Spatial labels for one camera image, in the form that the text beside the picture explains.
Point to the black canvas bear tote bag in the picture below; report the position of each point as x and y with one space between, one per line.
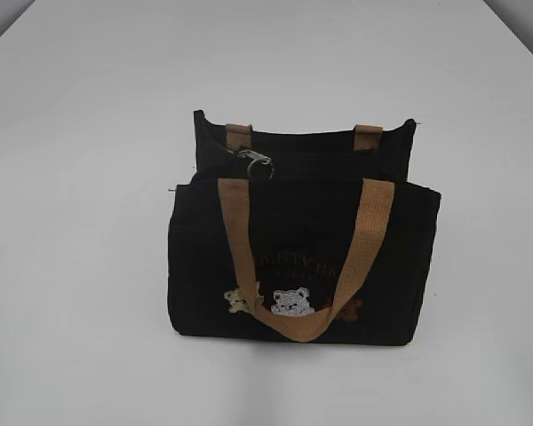
336 248

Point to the silver zipper pull with ring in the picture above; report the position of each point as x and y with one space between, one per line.
253 166

